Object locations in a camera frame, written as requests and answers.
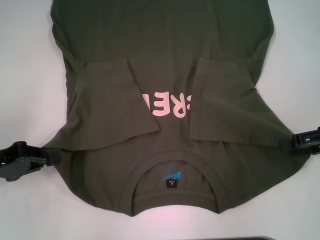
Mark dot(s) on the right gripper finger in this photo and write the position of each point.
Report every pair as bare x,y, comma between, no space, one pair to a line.
306,137
286,146

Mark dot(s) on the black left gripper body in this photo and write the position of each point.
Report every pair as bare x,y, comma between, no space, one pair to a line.
12,162

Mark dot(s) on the dark green t-shirt pink print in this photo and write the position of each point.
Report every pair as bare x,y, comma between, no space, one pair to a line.
162,50

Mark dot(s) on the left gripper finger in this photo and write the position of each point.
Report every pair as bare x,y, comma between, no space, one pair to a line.
37,166
52,155

